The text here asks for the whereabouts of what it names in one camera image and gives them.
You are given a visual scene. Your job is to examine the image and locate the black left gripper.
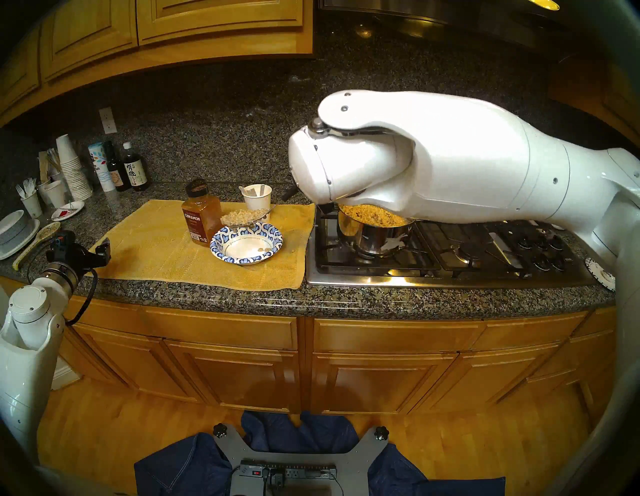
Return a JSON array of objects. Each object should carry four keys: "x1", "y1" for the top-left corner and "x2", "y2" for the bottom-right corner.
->
[{"x1": 46, "y1": 239, "x2": 112, "y2": 283}]

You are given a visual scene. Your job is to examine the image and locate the wooden spoon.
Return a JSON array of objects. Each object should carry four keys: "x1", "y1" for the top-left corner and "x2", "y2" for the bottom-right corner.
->
[{"x1": 12, "y1": 221, "x2": 61, "y2": 271}]

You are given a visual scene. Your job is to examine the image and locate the ground cinnamon jar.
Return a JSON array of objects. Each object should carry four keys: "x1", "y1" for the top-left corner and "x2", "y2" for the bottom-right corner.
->
[{"x1": 181, "y1": 178, "x2": 223, "y2": 247}]

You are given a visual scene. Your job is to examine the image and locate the scooped oatmeal portion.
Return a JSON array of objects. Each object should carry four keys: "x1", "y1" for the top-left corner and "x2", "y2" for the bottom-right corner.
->
[{"x1": 221, "y1": 208, "x2": 271, "y2": 227}]

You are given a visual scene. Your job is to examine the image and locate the blue patterned paper bowl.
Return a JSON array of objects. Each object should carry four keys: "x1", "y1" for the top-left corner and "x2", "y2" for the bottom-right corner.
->
[{"x1": 210, "y1": 222, "x2": 284, "y2": 266}]

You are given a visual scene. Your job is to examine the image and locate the oatmeal in saucepan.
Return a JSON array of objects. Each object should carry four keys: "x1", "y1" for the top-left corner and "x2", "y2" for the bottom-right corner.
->
[{"x1": 342, "y1": 204, "x2": 408, "y2": 228}]

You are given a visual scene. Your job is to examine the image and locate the yellow terry towel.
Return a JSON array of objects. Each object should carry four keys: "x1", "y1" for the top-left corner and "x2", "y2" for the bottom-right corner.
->
[{"x1": 90, "y1": 199, "x2": 316, "y2": 292}]

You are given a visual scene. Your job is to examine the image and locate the small white plate red stain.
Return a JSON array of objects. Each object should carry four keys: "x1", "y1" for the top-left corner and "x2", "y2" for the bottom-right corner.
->
[{"x1": 51, "y1": 200, "x2": 85, "y2": 222}]

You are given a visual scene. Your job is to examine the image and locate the large white plate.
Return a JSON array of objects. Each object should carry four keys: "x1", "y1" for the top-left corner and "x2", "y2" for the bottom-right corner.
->
[{"x1": 0, "y1": 218, "x2": 41, "y2": 261}]

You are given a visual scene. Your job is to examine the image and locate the dark oil bottle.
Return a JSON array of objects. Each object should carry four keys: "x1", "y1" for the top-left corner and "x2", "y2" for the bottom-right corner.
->
[{"x1": 104, "y1": 141, "x2": 132, "y2": 192}]

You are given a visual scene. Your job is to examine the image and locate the white salt canister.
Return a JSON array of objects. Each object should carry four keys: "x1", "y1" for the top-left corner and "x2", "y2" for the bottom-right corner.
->
[{"x1": 88, "y1": 142, "x2": 117, "y2": 193}]

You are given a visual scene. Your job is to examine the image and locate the stack of white paper cups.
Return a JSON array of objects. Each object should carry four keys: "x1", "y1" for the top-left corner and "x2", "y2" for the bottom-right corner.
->
[{"x1": 55, "y1": 133, "x2": 93, "y2": 202}]

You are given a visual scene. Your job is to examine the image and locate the soy sauce bottle white cap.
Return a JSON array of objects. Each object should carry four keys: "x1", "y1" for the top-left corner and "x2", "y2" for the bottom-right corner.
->
[{"x1": 122, "y1": 141, "x2": 150, "y2": 192}]

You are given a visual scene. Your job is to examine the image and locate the grey stack of paper plates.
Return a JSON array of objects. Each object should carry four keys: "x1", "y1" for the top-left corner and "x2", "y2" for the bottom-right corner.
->
[{"x1": 0, "y1": 210, "x2": 31, "y2": 248}]

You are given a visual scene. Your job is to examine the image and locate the white paper cup with spoons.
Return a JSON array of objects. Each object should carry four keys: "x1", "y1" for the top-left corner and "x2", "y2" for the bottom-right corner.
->
[{"x1": 242, "y1": 184, "x2": 273, "y2": 213}]

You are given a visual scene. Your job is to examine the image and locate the wooden lower cabinets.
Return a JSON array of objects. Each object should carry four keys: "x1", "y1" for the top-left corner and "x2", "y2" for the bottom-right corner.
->
[{"x1": 0, "y1": 275, "x2": 621, "y2": 416}]

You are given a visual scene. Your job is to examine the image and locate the wooden cabinets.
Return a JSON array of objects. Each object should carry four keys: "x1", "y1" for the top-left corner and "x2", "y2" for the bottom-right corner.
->
[
  {"x1": 0, "y1": 0, "x2": 314, "y2": 126},
  {"x1": 0, "y1": 275, "x2": 621, "y2": 416}
]

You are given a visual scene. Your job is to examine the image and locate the dark blue denim cloth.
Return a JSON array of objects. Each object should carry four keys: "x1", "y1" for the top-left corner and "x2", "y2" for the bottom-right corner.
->
[{"x1": 134, "y1": 411, "x2": 506, "y2": 496}]

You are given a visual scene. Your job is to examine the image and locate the wooden upper cabinets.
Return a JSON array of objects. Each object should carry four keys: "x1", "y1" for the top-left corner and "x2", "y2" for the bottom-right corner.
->
[{"x1": 0, "y1": 0, "x2": 314, "y2": 126}]

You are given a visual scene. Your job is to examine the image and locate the stainless steel saucepan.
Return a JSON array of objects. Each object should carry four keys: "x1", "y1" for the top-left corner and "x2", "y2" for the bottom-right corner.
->
[{"x1": 337, "y1": 202, "x2": 416, "y2": 258}]

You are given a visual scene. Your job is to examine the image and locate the stainless gas cooktop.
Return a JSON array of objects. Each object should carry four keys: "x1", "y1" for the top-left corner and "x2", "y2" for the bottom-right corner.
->
[{"x1": 305, "y1": 202, "x2": 596, "y2": 288}]

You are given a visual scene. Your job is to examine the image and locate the blue patterned paper plate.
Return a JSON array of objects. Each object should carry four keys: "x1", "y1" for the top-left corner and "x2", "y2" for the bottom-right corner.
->
[{"x1": 585, "y1": 257, "x2": 617, "y2": 292}]

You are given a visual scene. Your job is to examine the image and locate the dark wooden corner cabinet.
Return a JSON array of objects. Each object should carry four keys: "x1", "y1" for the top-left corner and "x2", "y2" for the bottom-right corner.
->
[{"x1": 547, "y1": 55, "x2": 640, "y2": 146}]

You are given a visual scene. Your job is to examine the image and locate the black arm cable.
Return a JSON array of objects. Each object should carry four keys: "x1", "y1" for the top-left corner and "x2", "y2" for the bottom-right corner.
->
[{"x1": 27, "y1": 250, "x2": 99, "y2": 327}]

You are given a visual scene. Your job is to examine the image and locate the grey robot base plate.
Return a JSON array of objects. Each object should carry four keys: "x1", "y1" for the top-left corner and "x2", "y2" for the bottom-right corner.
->
[{"x1": 212, "y1": 422, "x2": 390, "y2": 496}]

